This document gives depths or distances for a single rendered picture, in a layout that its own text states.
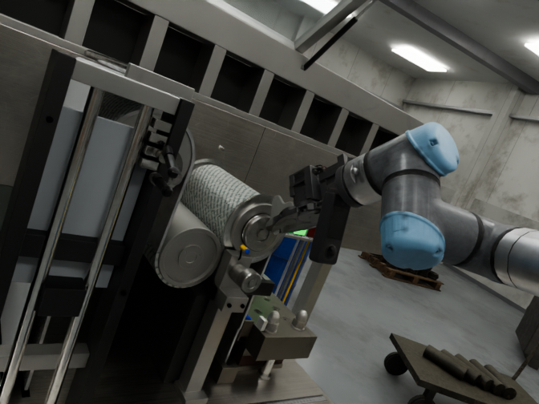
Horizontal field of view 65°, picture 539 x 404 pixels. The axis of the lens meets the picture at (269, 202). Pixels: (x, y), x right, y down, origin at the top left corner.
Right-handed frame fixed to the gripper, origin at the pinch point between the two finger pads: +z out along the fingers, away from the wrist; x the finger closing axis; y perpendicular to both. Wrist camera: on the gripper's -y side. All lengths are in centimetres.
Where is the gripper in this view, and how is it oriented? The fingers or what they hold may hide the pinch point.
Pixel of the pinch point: (274, 230)
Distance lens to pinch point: 79.7
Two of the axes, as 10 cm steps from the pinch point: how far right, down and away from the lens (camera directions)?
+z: -6.4, 3.2, 7.0
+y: -0.6, -9.3, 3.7
